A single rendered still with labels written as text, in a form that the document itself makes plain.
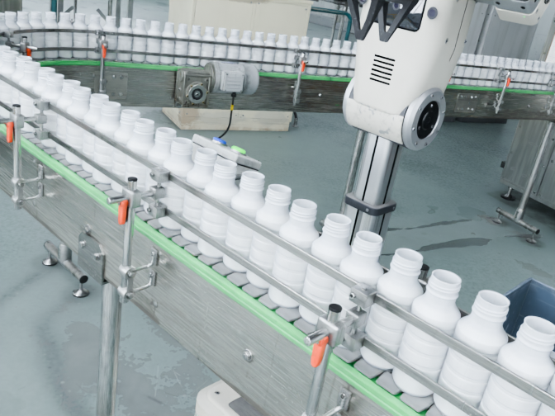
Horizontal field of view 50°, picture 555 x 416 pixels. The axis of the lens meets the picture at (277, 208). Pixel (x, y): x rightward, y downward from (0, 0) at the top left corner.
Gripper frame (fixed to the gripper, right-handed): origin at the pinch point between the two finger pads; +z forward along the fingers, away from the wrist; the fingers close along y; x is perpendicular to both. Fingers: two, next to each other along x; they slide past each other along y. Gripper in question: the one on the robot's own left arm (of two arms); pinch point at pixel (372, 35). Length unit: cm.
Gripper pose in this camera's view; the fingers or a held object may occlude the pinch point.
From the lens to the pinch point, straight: 95.5
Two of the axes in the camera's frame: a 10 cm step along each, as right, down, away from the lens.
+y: 7.0, -1.5, 7.0
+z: -1.7, 9.1, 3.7
